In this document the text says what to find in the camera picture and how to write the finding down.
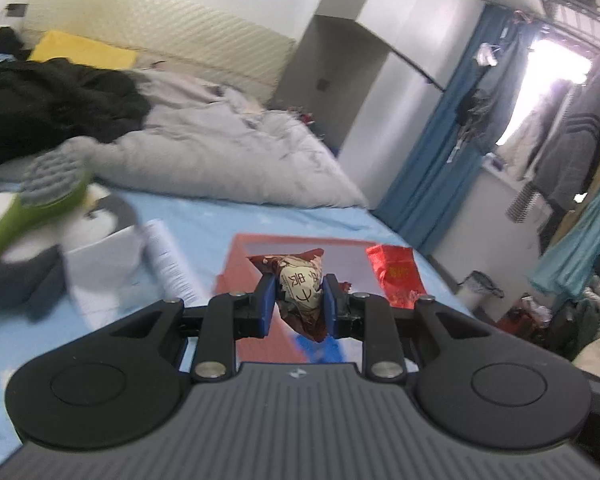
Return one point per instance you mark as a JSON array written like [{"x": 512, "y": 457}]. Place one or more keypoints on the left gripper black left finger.
[{"x": 119, "y": 383}]

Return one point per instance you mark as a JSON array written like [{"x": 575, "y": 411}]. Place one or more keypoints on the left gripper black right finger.
[{"x": 470, "y": 379}]

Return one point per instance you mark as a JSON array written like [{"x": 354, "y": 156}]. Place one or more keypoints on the grey white penguin plush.
[{"x": 32, "y": 277}]

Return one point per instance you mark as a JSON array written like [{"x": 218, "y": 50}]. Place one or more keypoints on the brown printed snack packet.
[{"x": 299, "y": 295}]

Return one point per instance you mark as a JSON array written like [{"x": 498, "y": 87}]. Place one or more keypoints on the white trash bin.
[{"x": 476, "y": 289}]

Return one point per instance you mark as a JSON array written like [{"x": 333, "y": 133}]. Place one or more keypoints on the red envelope packet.
[{"x": 397, "y": 274}]

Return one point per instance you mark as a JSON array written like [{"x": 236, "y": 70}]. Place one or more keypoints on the pink cardboard shoe box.
[{"x": 242, "y": 271}]

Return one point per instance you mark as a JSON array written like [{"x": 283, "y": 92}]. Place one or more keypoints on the green massage brush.
[{"x": 53, "y": 185}]

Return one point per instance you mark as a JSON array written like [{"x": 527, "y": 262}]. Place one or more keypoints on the blue curtain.
[{"x": 474, "y": 111}]

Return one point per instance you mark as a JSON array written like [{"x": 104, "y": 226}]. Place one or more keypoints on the grey duvet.
[{"x": 212, "y": 140}]

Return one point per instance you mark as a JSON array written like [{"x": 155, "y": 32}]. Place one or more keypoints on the black clothing pile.
[{"x": 44, "y": 104}]

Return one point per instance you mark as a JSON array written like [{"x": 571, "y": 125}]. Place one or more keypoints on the yellow pillow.
[{"x": 82, "y": 51}]

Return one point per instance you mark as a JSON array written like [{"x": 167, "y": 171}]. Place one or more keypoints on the white wardrobe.
[{"x": 371, "y": 72}]

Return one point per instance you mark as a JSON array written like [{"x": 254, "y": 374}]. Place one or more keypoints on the cream quilted headboard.
[{"x": 212, "y": 44}]

